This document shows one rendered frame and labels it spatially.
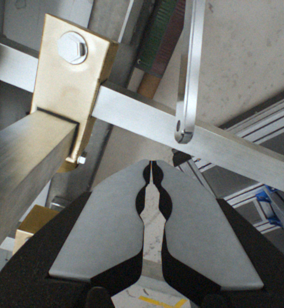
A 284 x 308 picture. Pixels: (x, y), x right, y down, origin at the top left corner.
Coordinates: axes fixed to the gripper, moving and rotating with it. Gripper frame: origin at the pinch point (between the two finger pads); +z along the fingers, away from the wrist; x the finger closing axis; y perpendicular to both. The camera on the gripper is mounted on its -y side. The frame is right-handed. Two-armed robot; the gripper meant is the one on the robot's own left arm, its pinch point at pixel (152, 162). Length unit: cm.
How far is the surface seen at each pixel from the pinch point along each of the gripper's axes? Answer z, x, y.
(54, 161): 1.7, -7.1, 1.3
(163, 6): 21.6, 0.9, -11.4
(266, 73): 92, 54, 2
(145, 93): 84, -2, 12
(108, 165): 92, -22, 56
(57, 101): 6.1, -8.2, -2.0
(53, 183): 21.8, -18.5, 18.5
